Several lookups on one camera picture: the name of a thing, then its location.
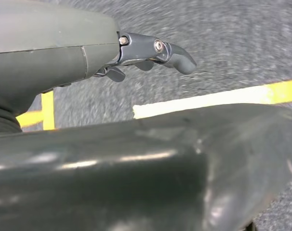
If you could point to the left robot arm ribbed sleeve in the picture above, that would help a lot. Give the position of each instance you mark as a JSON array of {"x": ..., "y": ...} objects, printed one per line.
[{"x": 1, "y": 121}]

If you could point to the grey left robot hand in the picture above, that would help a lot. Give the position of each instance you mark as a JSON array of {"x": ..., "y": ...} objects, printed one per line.
[{"x": 112, "y": 178}]

